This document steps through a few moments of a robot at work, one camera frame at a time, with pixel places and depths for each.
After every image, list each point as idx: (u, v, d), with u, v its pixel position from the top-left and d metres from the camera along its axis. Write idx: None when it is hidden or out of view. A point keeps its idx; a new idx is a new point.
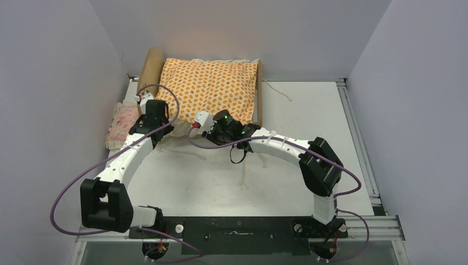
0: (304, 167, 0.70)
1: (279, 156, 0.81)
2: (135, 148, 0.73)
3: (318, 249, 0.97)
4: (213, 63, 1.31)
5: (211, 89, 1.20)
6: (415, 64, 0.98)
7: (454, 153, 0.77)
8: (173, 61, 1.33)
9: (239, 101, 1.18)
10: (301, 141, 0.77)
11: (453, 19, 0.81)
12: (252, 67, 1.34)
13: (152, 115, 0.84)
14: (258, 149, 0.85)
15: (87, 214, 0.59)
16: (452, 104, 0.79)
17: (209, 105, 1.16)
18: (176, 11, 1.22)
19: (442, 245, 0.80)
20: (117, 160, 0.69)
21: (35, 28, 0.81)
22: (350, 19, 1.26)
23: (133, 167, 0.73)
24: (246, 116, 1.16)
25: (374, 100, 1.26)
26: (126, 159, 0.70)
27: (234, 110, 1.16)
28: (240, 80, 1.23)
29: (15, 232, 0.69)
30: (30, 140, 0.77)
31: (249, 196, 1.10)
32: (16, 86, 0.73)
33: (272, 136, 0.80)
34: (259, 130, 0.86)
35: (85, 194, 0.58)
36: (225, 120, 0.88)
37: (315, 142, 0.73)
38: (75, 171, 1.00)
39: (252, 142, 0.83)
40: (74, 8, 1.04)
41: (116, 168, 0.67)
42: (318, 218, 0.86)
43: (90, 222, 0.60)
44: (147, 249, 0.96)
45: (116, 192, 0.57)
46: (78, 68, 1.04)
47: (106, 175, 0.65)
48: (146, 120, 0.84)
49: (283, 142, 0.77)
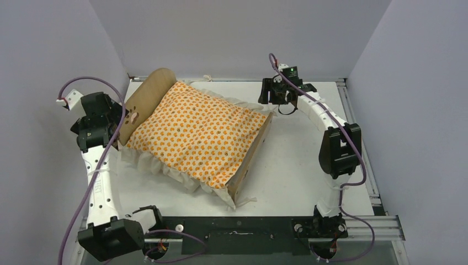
0: (326, 139, 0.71)
1: (314, 120, 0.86)
2: (105, 170, 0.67)
3: (319, 249, 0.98)
4: (216, 102, 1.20)
5: (199, 134, 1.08)
6: (414, 65, 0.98)
7: (452, 153, 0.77)
8: (180, 86, 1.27)
9: (222, 157, 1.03)
10: (341, 119, 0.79)
11: (452, 20, 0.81)
12: (259, 120, 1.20)
13: (95, 114, 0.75)
14: (302, 104, 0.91)
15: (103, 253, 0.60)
16: (452, 104, 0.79)
17: (188, 151, 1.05)
18: (175, 12, 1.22)
19: (442, 245, 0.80)
20: (96, 194, 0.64)
21: (36, 28, 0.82)
22: (349, 19, 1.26)
23: (115, 186, 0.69)
24: (224, 175, 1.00)
25: (375, 100, 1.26)
26: (105, 188, 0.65)
27: (213, 166, 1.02)
28: (234, 133, 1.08)
29: (16, 231, 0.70)
30: (30, 139, 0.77)
31: (251, 195, 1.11)
32: (19, 85, 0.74)
33: (319, 102, 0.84)
34: (314, 92, 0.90)
35: (86, 242, 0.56)
36: (290, 72, 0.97)
37: (350, 126, 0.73)
38: (74, 172, 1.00)
39: (302, 97, 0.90)
40: (74, 9, 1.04)
41: (103, 204, 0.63)
42: (319, 208, 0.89)
43: (108, 254, 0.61)
44: (147, 249, 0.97)
45: (120, 226, 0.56)
46: (78, 68, 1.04)
47: (97, 217, 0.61)
48: (90, 122, 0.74)
49: (324, 111, 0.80)
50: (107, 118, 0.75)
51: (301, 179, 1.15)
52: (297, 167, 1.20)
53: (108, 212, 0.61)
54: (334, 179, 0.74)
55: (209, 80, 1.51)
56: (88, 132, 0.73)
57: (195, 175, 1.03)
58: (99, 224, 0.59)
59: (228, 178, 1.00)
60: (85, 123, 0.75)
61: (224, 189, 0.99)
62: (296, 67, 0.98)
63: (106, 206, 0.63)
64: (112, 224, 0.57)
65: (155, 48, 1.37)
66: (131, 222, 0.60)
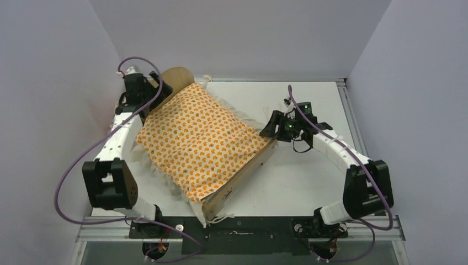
0: (350, 179, 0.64)
1: (334, 160, 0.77)
2: (126, 127, 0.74)
3: (318, 249, 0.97)
4: (223, 114, 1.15)
5: (193, 141, 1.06)
6: (414, 64, 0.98)
7: (453, 153, 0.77)
8: (193, 89, 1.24)
9: (207, 171, 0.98)
10: (363, 155, 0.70)
11: (452, 20, 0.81)
12: (259, 142, 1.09)
13: (133, 93, 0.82)
14: (318, 144, 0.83)
15: (94, 195, 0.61)
16: (452, 104, 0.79)
17: (177, 155, 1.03)
18: (175, 12, 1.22)
19: (443, 246, 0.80)
20: (112, 140, 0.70)
21: (38, 28, 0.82)
22: (350, 19, 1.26)
23: (127, 145, 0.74)
24: (205, 189, 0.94)
25: (375, 100, 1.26)
26: (120, 138, 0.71)
27: (195, 178, 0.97)
28: (229, 149, 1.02)
29: (16, 231, 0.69)
30: (32, 138, 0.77)
31: (253, 195, 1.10)
32: (20, 85, 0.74)
33: (337, 139, 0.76)
34: (330, 130, 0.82)
35: (89, 173, 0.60)
36: (304, 109, 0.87)
37: (376, 162, 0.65)
38: (75, 171, 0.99)
39: (318, 136, 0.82)
40: (74, 9, 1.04)
41: (113, 147, 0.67)
42: (325, 215, 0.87)
43: (98, 202, 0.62)
44: (147, 249, 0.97)
45: (120, 167, 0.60)
46: (79, 68, 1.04)
47: (105, 155, 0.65)
48: (128, 97, 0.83)
49: (344, 147, 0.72)
50: (142, 99, 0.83)
51: (302, 180, 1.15)
52: (299, 167, 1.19)
53: (116, 153, 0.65)
54: (355, 219, 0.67)
55: (209, 80, 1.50)
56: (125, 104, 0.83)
57: (177, 181, 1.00)
58: (103, 159, 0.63)
59: (206, 193, 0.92)
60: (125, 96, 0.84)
61: (198, 203, 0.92)
62: (310, 104, 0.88)
63: (116, 149, 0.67)
64: (115, 163, 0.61)
65: (155, 48, 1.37)
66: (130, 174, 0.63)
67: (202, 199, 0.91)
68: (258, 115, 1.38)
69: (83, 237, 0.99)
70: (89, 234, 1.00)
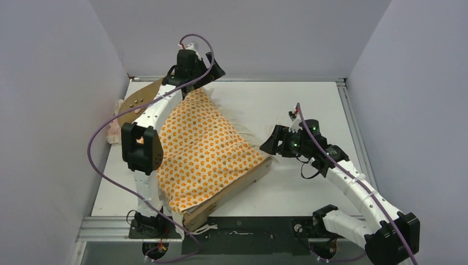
0: (381, 237, 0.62)
1: (352, 199, 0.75)
2: (166, 100, 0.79)
3: (318, 249, 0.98)
4: (222, 125, 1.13)
5: (185, 149, 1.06)
6: (414, 64, 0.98)
7: (453, 153, 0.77)
8: (198, 95, 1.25)
9: (193, 183, 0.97)
10: (389, 205, 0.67)
11: (453, 20, 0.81)
12: (254, 158, 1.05)
13: (182, 67, 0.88)
14: (334, 178, 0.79)
15: (127, 152, 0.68)
16: (452, 104, 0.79)
17: (167, 161, 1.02)
18: (175, 12, 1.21)
19: (443, 246, 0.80)
20: (151, 109, 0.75)
21: (37, 28, 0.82)
22: (349, 19, 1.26)
23: (164, 116, 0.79)
24: (190, 200, 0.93)
25: (375, 100, 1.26)
26: (159, 109, 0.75)
27: (181, 188, 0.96)
28: (218, 163, 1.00)
29: (16, 231, 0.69)
30: (32, 138, 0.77)
31: (251, 195, 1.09)
32: (20, 85, 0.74)
33: (359, 180, 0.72)
34: (346, 160, 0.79)
35: (126, 134, 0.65)
36: (313, 131, 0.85)
37: (406, 217, 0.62)
38: (76, 171, 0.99)
39: (334, 170, 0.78)
40: (74, 9, 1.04)
41: (150, 116, 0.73)
42: (327, 221, 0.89)
43: (128, 159, 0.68)
44: (147, 249, 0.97)
45: (150, 135, 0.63)
46: (78, 68, 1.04)
47: (142, 121, 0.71)
48: (177, 70, 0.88)
49: (370, 194, 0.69)
50: (188, 75, 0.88)
51: (301, 179, 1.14)
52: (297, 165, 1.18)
53: (151, 122, 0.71)
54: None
55: None
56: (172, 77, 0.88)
57: (164, 187, 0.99)
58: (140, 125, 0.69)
59: (189, 205, 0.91)
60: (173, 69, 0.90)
61: (180, 213, 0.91)
62: (318, 124, 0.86)
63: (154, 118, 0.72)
64: (148, 131, 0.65)
65: (154, 48, 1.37)
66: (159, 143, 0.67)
67: (184, 210, 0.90)
68: (258, 115, 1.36)
69: (83, 237, 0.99)
70: (89, 234, 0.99)
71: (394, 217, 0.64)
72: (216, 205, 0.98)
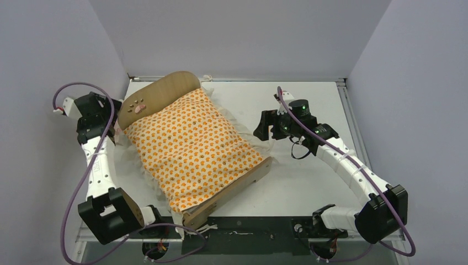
0: (370, 210, 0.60)
1: (342, 176, 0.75)
2: (102, 153, 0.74)
3: (318, 249, 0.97)
4: (222, 125, 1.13)
5: (185, 148, 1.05)
6: (414, 64, 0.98)
7: (452, 153, 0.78)
8: (198, 94, 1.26)
9: (193, 183, 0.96)
10: (379, 178, 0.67)
11: (452, 20, 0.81)
12: (253, 158, 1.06)
13: (90, 114, 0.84)
14: (324, 156, 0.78)
15: (101, 231, 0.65)
16: (451, 104, 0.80)
17: (167, 161, 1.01)
18: (175, 13, 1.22)
19: (443, 246, 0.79)
20: (95, 172, 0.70)
21: (38, 28, 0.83)
22: (349, 20, 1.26)
23: (111, 170, 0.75)
24: (189, 201, 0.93)
25: (374, 100, 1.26)
26: (102, 167, 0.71)
27: (181, 188, 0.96)
28: (219, 163, 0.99)
29: (16, 230, 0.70)
30: (32, 139, 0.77)
31: (251, 195, 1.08)
32: (21, 85, 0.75)
33: (348, 155, 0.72)
34: (336, 137, 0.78)
35: (90, 214, 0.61)
36: (302, 110, 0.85)
37: (393, 189, 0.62)
38: (75, 171, 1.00)
39: (324, 148, 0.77)
40: (74, 10, 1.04)
41: (100, 179, 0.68)
42: (324, 218, 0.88)
43: (107, 234, 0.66)
44: (147, 249, 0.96)
45: (118, 196, 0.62)
46: (78, 68, 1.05)
47: (96, 191, 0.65)
48: (87, 122, 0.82)
49: (359, 168, 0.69)
50: (102, 118, 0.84)
51: (301, 180, 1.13)
52: (296, 166, 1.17)
53: (107, 184, 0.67)
54: (370, 242, 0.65)
55: (209, 80, 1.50)
56: (88, 130, 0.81)
57: (164, 187, 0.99)
58: (99, 195, 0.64)
59: (189, 205, 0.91)
60: (83, 123, 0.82)
61: (180, 213, 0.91)
62: (307, 104, 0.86)
63: (104, 180, 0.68)
64: (110, 195, 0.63)
65: (154, 48, 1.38)
66: (127, 197, 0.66)
67: (184, 210, 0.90)
68: (258, 115, 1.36)
69: (83, 237, 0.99)
70: (89, 234, 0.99)
71: (383, 190, 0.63)
72: (216, 205, 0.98)
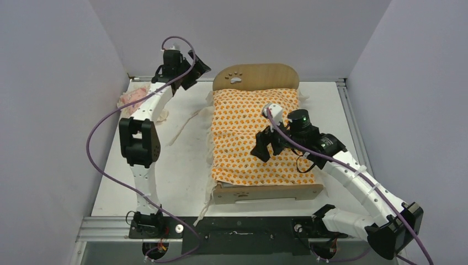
0: (387, 233, 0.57)
1: (355, 194, 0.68)
2: (159, 95, 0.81)
3: (318, 249, 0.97)
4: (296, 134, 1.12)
5: (251, 131, 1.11)
6: (414, 64, 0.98)
7: (452, 152, 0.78)
8: (288, 93, 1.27)
9: (239, 164, 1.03)
10: (394, 196, 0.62)
11: (452, 19, 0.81)
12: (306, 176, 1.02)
13: (169, 66, 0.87)
14: (333, 173, 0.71)
15: (125, 146, 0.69)
16: (452, 104, 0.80)
17: (231, 134, 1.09)
18: (175, 12, 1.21)
19: (443, 246, 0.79)
20: (146, 104, 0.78)
21: (38, 27, 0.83)
22: (350, 19, 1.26)
23: (159, 109, 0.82)
24: (229, 177, 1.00)
25: (375, 100, 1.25)
26: (153, 102, 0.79)
27: (228, 162, 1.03)
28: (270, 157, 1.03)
29: (15, 231, 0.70)
30: (32, 138, 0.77)
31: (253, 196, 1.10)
32: (21, 84, 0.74)
33: (361, 173, 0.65)
34: (344, 152, 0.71)
35: (123, 129, 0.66)
36: (302, 122, 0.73)
37: (410, 208, 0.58)
38: (76, 171, 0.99)
39: (332, 164, 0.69)
40: (74, 9, 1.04)
41: (145, 110, 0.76)
42: (325, 221, 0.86)
43: (126, 152, 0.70)
44: (147, 249, 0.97)
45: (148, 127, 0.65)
46: (78, 67, 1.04)
47: (138, 115, 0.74)
48: (165, 70, 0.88)
49: (373, 187, 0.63)
50: (177, 73, 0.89)
51: None
52: None
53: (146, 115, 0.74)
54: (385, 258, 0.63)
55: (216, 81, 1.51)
56: (161, 75, 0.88)
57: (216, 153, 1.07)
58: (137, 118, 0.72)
59: (226, 180, 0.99)
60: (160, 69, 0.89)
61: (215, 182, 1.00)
62: (307, 113, 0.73)
63: (148, 112, 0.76)
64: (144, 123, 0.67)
65: (154, 48, 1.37)
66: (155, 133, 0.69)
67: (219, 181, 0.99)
68: None
69: (83, 237, 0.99)
70: (89, 234, 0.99)
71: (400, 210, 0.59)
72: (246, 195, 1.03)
